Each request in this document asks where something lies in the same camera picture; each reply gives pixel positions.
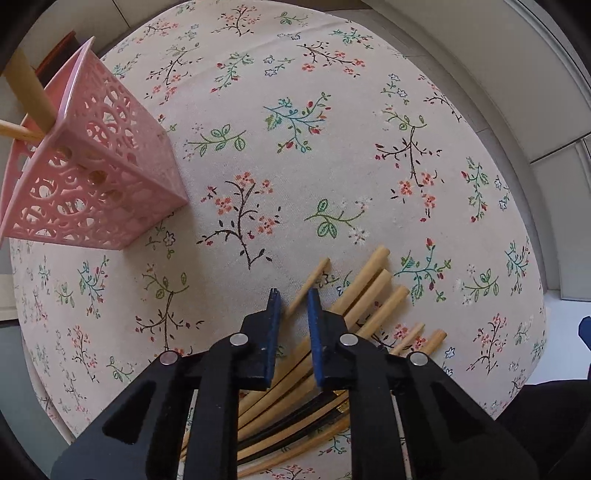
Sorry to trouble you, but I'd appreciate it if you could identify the wooden chopstick lone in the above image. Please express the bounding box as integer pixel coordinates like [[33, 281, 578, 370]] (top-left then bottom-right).
[[3, 47, 57, 134]]

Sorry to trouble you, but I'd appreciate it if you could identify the black chopstick gold band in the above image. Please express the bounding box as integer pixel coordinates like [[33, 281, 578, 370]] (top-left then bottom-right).
[[238, 391, 349, 451], [238, 396, 349, 465]]

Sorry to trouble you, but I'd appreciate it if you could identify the floral tablecloth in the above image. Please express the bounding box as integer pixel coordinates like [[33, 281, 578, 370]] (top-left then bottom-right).
[[8, 0, 549, 480]]

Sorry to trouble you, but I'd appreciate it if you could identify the pink perforated utensil basket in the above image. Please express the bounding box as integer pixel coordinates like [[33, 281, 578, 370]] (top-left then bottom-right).
[[1, 42, 188, 250]]

